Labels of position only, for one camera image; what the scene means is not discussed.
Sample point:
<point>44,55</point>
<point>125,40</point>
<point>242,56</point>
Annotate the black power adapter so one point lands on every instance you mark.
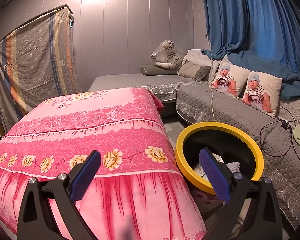
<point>284,125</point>

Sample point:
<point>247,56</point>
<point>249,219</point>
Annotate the grey bolster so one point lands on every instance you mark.
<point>152,70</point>

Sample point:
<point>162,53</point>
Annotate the white lace backrest cover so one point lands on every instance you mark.
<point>197,55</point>

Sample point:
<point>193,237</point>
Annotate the grey quilted sofa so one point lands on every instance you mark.
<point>240,110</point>

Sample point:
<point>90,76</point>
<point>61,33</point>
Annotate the striped sheet over rack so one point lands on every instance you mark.
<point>37,55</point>

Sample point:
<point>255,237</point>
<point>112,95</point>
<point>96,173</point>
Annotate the blue curtain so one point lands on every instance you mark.
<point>252,17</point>

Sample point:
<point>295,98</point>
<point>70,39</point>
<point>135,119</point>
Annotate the white tiger plush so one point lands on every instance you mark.
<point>168,58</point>

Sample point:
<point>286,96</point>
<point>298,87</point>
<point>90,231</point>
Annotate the yellow rimmed black bin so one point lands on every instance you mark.
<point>215,126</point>

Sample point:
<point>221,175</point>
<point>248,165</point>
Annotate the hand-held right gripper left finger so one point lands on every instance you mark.
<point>86,176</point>

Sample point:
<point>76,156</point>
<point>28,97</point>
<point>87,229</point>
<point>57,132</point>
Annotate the grey cushion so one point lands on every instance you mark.
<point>192,70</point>

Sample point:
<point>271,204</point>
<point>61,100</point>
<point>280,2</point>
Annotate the baby print pillow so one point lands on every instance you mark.
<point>258,92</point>
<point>227,80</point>

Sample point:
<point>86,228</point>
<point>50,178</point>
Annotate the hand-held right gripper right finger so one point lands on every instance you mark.
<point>215,177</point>

